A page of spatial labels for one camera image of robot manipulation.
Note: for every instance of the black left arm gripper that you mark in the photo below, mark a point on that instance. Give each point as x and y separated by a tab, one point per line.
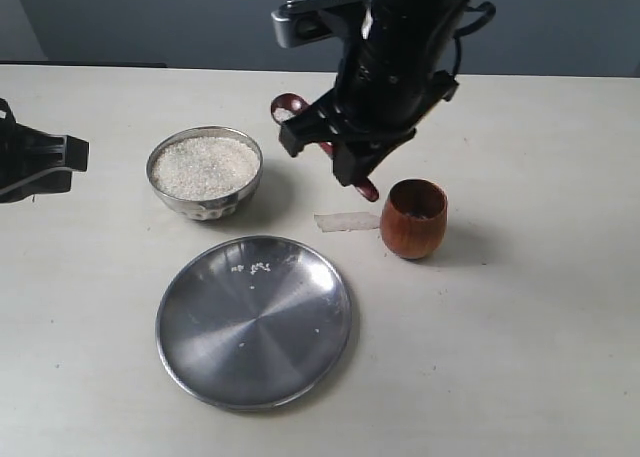
39	164

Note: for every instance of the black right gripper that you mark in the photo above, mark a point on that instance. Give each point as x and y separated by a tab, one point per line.
387	81

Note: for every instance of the dark red wooden spoon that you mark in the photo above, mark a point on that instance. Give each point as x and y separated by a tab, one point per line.
288	105

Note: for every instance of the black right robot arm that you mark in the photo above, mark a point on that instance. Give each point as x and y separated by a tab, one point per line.
387	79

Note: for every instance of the brown wooden cup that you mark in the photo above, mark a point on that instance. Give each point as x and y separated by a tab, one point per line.
414	219

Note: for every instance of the steel bowl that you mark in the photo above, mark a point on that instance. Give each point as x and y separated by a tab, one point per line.
210	209

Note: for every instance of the clear tape strip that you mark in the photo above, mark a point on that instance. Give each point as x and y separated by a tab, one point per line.
346	222

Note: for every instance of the round steel plate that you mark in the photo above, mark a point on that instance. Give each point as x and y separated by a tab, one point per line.
253	323

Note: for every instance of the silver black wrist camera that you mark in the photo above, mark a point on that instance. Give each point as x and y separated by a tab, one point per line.
301	22

